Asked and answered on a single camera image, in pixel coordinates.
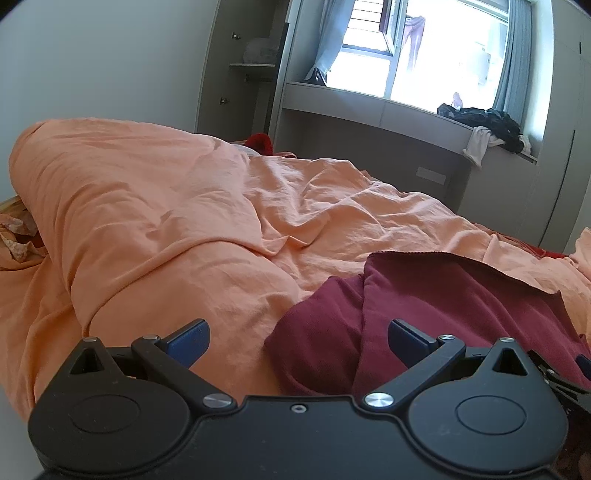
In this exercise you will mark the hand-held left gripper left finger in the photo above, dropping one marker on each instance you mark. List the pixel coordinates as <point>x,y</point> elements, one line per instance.
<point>187,345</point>

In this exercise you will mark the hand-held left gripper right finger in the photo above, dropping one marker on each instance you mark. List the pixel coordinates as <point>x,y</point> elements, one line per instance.
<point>406,342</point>

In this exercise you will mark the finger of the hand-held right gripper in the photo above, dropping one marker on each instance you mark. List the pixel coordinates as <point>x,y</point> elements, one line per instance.
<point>570,385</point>

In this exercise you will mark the maroon sweater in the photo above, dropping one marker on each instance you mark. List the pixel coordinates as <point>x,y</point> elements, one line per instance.
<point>438,304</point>

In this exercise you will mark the pile of dark clothes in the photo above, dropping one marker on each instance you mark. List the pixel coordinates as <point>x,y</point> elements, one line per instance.
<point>489,119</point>

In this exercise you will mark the orange duvet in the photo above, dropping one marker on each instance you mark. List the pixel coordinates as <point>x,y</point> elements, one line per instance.
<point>161,207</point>

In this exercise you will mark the orange bed sheet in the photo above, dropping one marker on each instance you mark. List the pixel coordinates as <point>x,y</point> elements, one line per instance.
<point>18,249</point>

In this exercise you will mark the white cloth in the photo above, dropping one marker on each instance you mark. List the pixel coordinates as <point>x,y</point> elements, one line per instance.
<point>478,145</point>

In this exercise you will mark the grey window seat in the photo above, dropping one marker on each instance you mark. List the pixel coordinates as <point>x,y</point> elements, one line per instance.
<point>369,134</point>

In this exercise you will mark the red object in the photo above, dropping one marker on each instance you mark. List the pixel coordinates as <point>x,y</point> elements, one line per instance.
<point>259,143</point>

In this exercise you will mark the open grey wardrobe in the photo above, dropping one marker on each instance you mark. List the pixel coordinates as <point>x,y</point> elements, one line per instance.
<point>249,106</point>

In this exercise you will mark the tall grey closed wardrobe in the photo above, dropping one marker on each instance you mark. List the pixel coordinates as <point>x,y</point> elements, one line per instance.
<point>568,115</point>

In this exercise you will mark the window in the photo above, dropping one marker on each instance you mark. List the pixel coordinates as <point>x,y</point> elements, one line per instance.
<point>443,55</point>

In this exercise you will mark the pink hanging garment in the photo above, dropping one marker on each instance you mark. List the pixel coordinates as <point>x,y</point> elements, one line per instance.
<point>414,41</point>

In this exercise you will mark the long grey-blue curtain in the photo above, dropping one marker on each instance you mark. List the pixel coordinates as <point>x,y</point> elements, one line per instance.
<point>517,60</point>

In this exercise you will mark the short grey-blue curtain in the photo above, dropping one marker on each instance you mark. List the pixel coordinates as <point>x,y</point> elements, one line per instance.
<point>332,32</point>

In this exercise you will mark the white wall socket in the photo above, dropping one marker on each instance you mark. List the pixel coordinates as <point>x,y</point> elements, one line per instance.
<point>432,176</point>

